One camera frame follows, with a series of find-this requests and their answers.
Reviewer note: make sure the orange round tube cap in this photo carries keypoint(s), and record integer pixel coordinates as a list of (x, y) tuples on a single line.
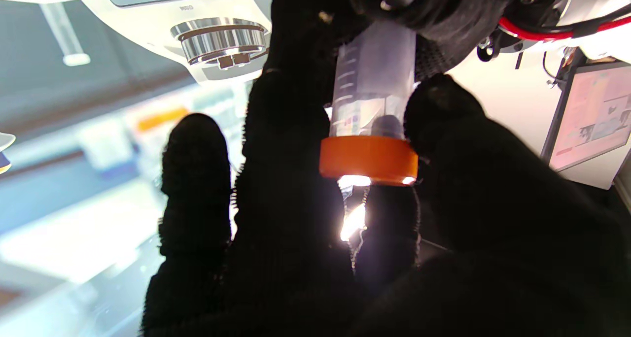
[(367, 159)]

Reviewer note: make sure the clear plastic test tube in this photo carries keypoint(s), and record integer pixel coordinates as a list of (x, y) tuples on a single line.
[(374, 81)]

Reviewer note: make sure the background monitor on stand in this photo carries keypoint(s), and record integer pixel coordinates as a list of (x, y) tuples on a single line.
[(591, 115)]

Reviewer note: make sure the printed laboratory backdrop poster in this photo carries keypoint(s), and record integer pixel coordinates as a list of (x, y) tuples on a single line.
[(98, 130)]

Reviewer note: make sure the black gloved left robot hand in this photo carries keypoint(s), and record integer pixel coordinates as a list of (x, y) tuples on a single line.
[(443, 7)]

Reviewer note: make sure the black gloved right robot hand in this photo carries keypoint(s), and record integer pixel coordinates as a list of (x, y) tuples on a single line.
[(493, 228)]

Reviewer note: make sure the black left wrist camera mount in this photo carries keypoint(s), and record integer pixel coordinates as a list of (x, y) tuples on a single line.
[(532, 2)]

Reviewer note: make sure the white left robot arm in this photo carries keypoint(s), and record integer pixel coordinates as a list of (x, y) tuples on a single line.
[(601, 7)]

